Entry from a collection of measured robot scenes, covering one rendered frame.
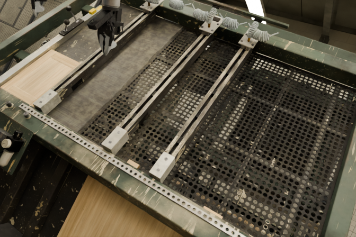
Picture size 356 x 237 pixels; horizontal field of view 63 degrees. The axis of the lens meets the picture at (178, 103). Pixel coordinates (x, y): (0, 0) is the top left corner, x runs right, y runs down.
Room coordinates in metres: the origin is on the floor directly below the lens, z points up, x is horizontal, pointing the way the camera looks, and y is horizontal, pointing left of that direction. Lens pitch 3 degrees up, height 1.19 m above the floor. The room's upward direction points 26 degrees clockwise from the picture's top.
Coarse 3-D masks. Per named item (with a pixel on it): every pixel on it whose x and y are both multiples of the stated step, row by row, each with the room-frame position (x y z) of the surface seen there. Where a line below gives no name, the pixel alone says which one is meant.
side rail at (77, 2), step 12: (72, 0) 2.22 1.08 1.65; (84, 0) 2.30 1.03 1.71; (48, 12) 2.13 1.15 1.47; (60, 12) 2.16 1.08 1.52; (72, 12) 2.25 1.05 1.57; (36, 24) 2.04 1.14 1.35; (48, 24) 2.11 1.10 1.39; (60, 24) 2.21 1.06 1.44; (12, 36) 1.97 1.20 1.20; (24, 36) 1.99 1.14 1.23; (36, 36) 2.07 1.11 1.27; (0, 48) 1.89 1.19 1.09; (12, 48) 1.95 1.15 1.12; (24, 48) 2.03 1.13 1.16; (0, 60) 1.92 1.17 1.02
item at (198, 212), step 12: (24, 108) 1.58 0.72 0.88; (48, 120) 1.53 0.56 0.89; (60, 132) 1.48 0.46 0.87; (84, 144) 1.44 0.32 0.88; (108, 156) 1.39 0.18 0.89; (120, 168) 1.36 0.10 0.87; (144, 180) 1.32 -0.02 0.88; (168, 192) 1.28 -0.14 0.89; (180, 204) 1.25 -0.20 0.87; (228, 228) 1.19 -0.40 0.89
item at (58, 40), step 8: (88, 16) 2.10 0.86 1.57; (80, 24) 2.05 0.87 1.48; (72, 32) 2.02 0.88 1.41; (56, 40) 1.95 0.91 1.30; (64, 40) 1.99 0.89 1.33; (40, 48) 1.90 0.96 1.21; (48, 48) 1.90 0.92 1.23; (32, 56) 1.86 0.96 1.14; (40, 56) 1.88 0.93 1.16; (24, 64) 1.81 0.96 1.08; (8, 72) 1.77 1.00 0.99; (16, 72) 1.78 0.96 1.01; (0, 80) 1.73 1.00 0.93; (8, 80) 1.76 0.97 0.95
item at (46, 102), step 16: (160, 0) 2.10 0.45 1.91; (144, 16) 2.04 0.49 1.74; (128, 32) 1.94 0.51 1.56; (80, 64) 1.76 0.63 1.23; (96, 64) 1.80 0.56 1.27; (64, 80) 1.68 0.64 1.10; (80, 80) 1.73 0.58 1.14; (48, 96) 1.61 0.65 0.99; (64, 96) 1.68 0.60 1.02; (48, 112) 1.62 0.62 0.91
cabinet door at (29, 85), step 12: (36, 60) 1.86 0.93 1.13; (48, 60) 1.86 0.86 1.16; (60, 60) 1.86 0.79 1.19; (72, 60) 1.86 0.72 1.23; (24, 72) 1.80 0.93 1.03; (36, 72) 1.80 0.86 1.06; (48, 72) 1.80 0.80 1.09; (60, 72) 1.80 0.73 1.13; (12, 84) 1.74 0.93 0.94; (24, 84) 1.74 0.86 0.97; (36, 84) 1.74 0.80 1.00; (48, 84) 1.74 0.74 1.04; (24, 96) 1.68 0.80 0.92; (36, 96) 1.68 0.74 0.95
